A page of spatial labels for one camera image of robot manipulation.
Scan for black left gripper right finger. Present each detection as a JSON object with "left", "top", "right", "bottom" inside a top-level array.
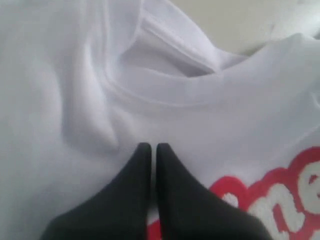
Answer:
[{"left": 155, "top": 143, "right": 272, "bottom": 240}]

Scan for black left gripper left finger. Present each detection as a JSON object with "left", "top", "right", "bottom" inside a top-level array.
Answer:
[{"left": 42, "top": 143, "right": 152, "bottom": 240}]

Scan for white t-shirt red Chinese logo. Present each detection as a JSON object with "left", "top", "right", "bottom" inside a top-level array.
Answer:
[{"left": 0, "top": 0, "right": 320, "bottom": 240}]

